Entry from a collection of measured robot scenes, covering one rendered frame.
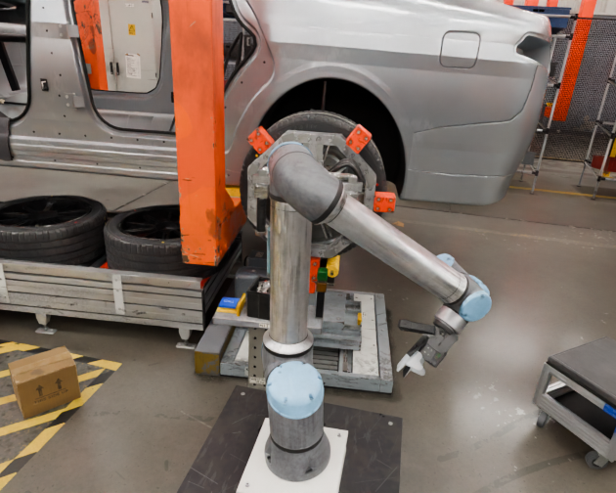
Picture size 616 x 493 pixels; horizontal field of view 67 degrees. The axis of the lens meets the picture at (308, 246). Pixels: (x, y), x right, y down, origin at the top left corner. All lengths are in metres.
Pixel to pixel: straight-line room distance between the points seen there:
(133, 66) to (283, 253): 5.93
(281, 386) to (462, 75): 1.69
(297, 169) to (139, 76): 6.00
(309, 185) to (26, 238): 1.97
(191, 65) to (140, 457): 1.48
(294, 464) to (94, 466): 0.89
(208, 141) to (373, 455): 1.29
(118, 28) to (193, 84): 5.16
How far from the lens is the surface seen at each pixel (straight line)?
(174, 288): 2.37
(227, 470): 1.52
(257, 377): 2.04
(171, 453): 2.00
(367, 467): 1.55
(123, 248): 2.50
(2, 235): 2.81
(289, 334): 1.34
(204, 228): 2.07
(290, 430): 1.30
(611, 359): 2.32
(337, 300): 2.48
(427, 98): 2.39
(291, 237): 1.19
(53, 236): 2.75
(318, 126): 2.02
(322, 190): 1.02
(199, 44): 1.93
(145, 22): 6.88
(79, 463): 2.05
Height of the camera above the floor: 1.44
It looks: 23 degrees down
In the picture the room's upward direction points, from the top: 3 degrees clockwise
